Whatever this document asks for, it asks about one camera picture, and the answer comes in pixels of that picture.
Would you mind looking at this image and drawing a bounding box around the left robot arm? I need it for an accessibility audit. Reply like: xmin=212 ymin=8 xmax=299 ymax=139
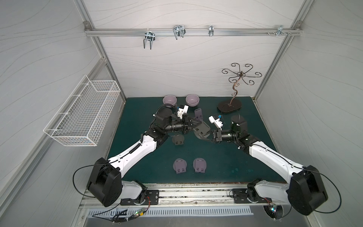
xmin=87 ymin=105 xmax=201 ymax=207

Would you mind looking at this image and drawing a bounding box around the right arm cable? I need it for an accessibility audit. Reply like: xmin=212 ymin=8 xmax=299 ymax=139
xmin=306 ymin=168 xmax=342 ymax=214

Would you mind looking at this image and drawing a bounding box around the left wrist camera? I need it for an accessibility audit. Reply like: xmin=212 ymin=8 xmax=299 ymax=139
xmin=177 ymin=105 xmax=189 ymax=119

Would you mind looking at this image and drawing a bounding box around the metal double hook left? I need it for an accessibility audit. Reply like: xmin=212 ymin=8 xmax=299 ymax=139
xmin=143 ymin=31 xmax=156 ymax=50

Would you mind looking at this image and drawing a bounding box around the metal double hook middle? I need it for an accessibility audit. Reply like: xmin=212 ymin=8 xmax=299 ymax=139
xmin=173 ymin=25 xmax=186 ymax=40

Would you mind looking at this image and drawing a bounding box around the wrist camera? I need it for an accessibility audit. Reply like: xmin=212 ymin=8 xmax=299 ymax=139
xmin=209 ymin=115 xmax=223 ymax=129
xmin=177 ymin=105 xmax=189 ymax=119

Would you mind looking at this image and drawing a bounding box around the white wire basket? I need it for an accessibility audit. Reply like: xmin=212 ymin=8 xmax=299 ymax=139
xmin=43 ymin=75 xmax=121 ymax=147

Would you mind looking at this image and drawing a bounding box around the metal hook right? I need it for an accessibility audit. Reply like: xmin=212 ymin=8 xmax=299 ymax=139
xmin=266 ymin=25 xmax=292 ymax=37

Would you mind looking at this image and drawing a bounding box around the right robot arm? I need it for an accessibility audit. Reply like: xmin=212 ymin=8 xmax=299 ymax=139
xmin=194 ymin=115 xmax=328 ymax=216

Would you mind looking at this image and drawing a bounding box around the left pink bowl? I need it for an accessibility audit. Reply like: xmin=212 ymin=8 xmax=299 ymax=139
xmin=163 ymin=95 xmax=177 ymax=106

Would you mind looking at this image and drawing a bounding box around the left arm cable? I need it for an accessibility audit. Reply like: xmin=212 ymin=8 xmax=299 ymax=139
xmin=72 ymin=164 xmax=100 ymax=199

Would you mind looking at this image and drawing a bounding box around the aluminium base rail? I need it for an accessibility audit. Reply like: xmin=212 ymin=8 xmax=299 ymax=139
xmin=79 ymin=183 xmax=293 ymax=210

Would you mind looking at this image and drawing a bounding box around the small metal hook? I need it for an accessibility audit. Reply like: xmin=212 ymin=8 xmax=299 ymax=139
xmin=209 ymin=25 xmax=214 ymax=37

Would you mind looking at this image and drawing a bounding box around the pink bowl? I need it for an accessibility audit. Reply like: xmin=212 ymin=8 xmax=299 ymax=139
xmin=163 ymin=95 xmax=177 ymax=106
xmin=185 ymin=94 xmax=200 ymax=107

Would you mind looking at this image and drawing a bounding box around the white vent strip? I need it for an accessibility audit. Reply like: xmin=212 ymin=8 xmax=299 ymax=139
xmin=88 ymin=205 xmax=253 ymax=219

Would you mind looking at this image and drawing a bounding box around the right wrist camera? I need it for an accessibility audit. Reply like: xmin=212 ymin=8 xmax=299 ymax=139
xmin=209 ymin=115 xmax=223 ymax=129

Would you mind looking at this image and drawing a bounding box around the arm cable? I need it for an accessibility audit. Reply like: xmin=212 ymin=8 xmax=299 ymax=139
xmin=306 ymin=168 xmax=342 ymax=214
xmin=72 ymin=164 xmax=100 ymax=199

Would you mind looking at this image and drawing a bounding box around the metal double hook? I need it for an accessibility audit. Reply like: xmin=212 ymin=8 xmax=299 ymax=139
xmin=143 ymin=31 xmax=156 ymax=50
xmin=173 ymin=25 xmax=186 ymax=40

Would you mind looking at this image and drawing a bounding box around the right pink bowl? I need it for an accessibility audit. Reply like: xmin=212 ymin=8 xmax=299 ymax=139
xmin=185 ymin=94 xmax=200 ymax=107

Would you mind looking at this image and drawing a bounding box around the green table mat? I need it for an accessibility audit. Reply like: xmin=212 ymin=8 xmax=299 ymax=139
xmin=108 ymin=97 xmax=283 ymax=183

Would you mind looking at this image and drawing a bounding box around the brown metal jewelry stand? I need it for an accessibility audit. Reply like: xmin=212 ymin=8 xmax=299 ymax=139
xmin=217 ymin=62 xmax=262 ymax=114

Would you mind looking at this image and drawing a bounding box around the aluminium top rail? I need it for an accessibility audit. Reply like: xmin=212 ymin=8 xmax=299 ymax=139
xmin=85 ymin=27 xmax=303 ymax=37

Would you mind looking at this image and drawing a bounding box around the purple phone stand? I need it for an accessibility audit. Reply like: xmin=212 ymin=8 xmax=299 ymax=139
xmin=173 ymin=159 xmax=187 ymax=174
xmin=194 ymin=108 xmax=203 ymax=121
xmin=193 ymin=158 xmax=207 ymax=173

